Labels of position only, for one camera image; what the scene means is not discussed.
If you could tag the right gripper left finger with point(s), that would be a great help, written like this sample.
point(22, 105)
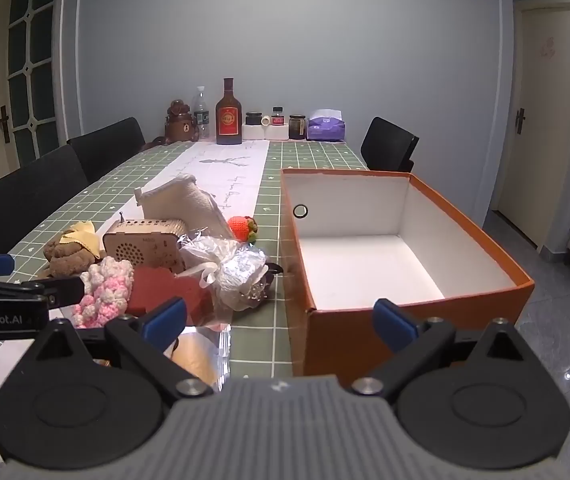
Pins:
point(140, 345)

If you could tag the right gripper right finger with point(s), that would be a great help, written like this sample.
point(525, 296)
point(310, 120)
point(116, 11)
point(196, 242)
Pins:
point(417, 347)

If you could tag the brown knotted plush towel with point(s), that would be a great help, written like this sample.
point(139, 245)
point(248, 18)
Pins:
point(66, 259)

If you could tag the pink white crochet toy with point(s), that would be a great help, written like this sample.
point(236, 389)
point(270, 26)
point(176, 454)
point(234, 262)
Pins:
point(107, 289)

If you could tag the orange tissue pack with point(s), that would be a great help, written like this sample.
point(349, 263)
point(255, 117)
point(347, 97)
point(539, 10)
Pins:
point(204, 351)

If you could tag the white gift bundle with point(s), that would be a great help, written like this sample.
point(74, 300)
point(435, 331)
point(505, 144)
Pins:
point(239, 275)

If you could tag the cream plush mitt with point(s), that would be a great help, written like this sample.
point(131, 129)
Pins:
point(181, 199)

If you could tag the orange crochet fruit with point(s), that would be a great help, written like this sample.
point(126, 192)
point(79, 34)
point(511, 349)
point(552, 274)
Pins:
point(244, 228)

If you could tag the black chair near left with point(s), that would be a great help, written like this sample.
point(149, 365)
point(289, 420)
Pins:
point(30, 194)

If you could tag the black chair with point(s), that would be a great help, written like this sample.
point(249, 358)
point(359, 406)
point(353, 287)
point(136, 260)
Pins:
point(30, 194)
point(102, 150)
point(387, 147)

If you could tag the wooden radio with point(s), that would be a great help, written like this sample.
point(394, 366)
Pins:
point(143, 242)

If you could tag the orange cardboard box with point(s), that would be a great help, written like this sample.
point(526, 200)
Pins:
point(351, 237)

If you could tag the green grid tablecloth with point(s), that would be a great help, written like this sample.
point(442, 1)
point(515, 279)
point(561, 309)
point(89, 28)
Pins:
point(256, 342)

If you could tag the black chair far left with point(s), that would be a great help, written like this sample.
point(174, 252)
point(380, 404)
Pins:
point(102, 150)

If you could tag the black chair right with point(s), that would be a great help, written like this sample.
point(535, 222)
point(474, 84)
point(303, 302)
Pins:
point(387, 147)

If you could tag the brown bear jar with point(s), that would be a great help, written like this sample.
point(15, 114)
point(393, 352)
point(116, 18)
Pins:
point(180, 123)

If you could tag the clear water bottle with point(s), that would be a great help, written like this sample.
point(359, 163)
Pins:
point(201, 115)

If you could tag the white box stand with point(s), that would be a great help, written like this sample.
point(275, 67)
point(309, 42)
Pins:
point(269, 132)

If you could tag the purple tissue pack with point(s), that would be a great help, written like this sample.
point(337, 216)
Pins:
point(326, 126)

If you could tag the brown liquor bottle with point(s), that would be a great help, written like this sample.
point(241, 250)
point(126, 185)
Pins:
point(228, 116)

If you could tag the black lidded jar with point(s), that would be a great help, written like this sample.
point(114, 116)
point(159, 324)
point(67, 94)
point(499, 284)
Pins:
point(253, 118)

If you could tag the dark glass jar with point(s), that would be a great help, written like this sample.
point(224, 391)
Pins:
point(297, 127)

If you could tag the small red label jar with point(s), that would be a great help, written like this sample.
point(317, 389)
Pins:
point(277, 116)

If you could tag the glass panel door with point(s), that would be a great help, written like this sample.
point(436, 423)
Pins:
point(29, 94)

